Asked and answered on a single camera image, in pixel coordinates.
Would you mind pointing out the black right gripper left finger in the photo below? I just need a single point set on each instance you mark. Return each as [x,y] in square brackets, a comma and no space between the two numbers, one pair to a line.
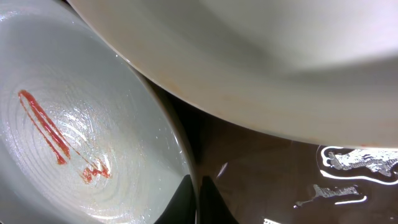
[182,206]

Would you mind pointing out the brown serving tray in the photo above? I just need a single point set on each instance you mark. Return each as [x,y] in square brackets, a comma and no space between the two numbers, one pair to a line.
[266,179]

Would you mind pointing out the white plate with sauce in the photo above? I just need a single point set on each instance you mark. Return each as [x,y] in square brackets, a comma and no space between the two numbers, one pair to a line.
[319,71]

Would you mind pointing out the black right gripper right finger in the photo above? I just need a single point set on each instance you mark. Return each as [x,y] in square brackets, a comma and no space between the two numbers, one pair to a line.
[212,208]

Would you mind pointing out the white plate with red streak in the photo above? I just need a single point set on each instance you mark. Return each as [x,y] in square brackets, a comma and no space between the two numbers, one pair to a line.
[84,137]

